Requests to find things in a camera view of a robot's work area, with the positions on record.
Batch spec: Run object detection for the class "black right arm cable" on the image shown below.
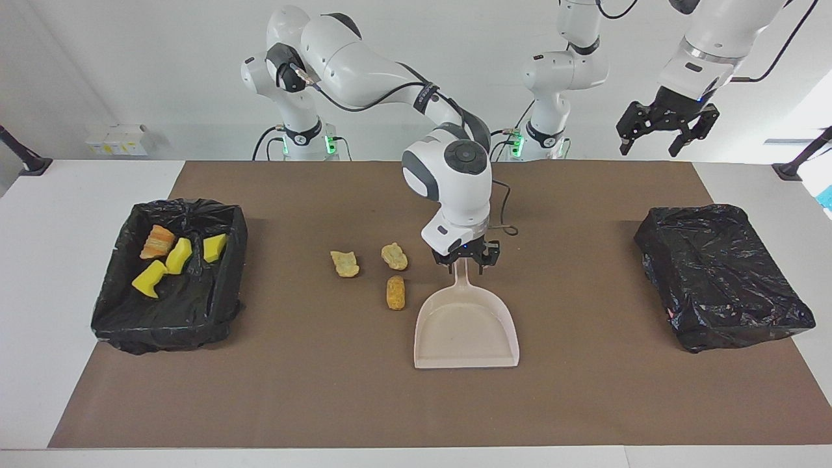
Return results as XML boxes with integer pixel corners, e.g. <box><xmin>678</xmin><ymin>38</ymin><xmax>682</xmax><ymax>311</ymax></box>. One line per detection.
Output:
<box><xmin>289</xmin><ymin>62</ymin><xmax>519</xmax><ymax>236</ymax></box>

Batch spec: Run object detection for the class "beige orange striped foam chunk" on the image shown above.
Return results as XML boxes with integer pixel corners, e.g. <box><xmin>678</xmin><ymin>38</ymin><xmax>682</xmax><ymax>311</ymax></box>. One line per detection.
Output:
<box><xmin>140</xmin><ymin>225</ymin><xmax>176</xmax><ymax>259</ymax></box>

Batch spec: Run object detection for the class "brown table mat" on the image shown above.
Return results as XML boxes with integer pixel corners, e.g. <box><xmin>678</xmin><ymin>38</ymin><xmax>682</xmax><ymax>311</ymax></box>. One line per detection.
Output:
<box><xmin>47</xmin><ymin>161</ymin><xmax>832</xmax><ymax>449</ymax></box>

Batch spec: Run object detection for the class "beige plastic dustpan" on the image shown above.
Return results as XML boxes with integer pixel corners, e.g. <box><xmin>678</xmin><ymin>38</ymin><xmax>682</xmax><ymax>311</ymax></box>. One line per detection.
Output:
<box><xmin>414</xmin><ymin>260</ymin><xmax>521</xmax><ymax>370</ymax></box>

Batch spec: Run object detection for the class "pale greenish foam chunk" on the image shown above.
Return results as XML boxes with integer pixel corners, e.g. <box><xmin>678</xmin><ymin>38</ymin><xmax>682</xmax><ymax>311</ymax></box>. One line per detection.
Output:
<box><xmin>330</xmin><ymin>250</ymin><xmax>360</xmax><ymax>278</ymax></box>

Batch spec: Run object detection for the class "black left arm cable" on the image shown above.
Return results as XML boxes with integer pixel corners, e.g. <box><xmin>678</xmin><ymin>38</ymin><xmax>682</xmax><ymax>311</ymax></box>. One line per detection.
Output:
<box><xmin>595</xmin><ymin>0</ymin><xmax>821</xmax><ymax>84</ymax></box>

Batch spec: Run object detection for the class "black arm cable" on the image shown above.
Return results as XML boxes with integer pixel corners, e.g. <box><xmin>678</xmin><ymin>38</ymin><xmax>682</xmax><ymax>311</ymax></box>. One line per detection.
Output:
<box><xmin>289</xmin><ymin>62</ymin><xmax>519</xmax><ymax>236</ymax></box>
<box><xmin>595</xmin><ymin>0</ymin><xmax>821</xmax><ymax>84</ymax></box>

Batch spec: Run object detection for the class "pale yellow foam chunk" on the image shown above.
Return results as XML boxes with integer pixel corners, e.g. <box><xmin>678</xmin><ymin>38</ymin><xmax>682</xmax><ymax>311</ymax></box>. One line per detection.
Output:
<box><xmin>382</xmin><ymin>242</ymin><xmax>409</xmax><ymax>271</ymax></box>

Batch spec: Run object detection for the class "black bag lined bin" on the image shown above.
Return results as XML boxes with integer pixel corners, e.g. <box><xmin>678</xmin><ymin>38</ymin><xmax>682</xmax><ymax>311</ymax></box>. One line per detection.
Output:
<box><xmin>90</xmin><ymin>198</ymin><xmax>248</xmax><ymax>356</ymax></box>
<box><xmin>634</xmin><ymin>204</ymin><xmax>816</xmax><ymax>354</ymax></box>

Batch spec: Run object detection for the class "yellow sponge piece green-backed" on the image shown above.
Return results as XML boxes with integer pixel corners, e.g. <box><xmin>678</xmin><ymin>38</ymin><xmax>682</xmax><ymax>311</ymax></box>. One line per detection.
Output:
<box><xmin>166</xmin><ymin>237</ymin><xmax>193</xmax><ymax>274</ymax></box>

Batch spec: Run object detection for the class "black camera stand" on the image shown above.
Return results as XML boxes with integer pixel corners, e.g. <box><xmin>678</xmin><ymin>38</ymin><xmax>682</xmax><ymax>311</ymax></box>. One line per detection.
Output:
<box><xmin>772</xmin><ymin>127</ymin><xmax>832</xmax><ymax>181</ymax></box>
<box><xmin>0</xmin><ymin>125</ymin><xmax>53</xmax><ymax>176</ymax></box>

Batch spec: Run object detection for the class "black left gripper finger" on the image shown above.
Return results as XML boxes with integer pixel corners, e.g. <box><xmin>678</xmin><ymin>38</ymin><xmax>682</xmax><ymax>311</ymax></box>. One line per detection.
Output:
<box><xmin>668</xmin><ymin>103</ymin><xmax>721</xmax><ymax>159</ymax></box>
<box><xmin>616</xmin><ymin>101</ymin><xmax>658</xmax><ymax>157</ymax></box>

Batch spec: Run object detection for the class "white power outlet box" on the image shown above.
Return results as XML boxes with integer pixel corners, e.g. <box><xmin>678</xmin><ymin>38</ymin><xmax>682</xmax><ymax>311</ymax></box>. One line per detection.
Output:
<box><xmin>85</xmin><ymin>125</ymin><xmax>151</xmax><ymax>156</ymax></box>

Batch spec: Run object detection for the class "notched yellow sponge piece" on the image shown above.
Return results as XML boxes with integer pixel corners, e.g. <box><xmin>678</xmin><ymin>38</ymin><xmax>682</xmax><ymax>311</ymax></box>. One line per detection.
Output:
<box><xmin>131</xmin><ymin>260</ymin><xmax>168</xmax><ymax>299</ymax></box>

